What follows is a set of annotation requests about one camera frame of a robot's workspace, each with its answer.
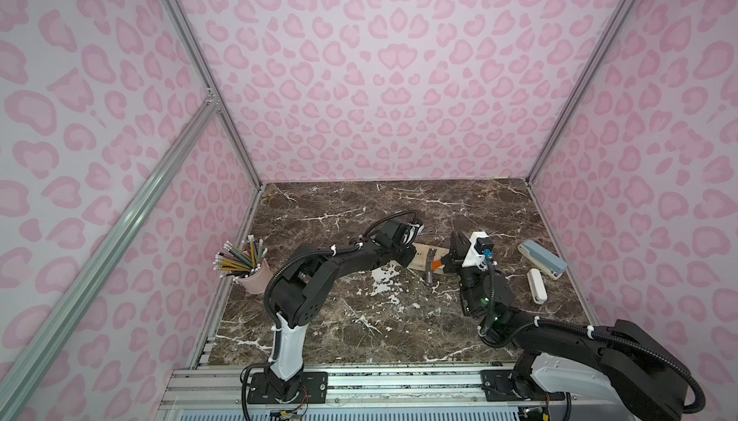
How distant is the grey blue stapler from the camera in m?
0.92

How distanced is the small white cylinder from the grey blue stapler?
1.5 inches

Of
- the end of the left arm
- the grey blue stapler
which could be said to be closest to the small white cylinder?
the grey blue stapler

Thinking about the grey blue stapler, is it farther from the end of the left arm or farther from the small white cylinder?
the end of the left arm

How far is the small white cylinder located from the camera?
2.87 feet
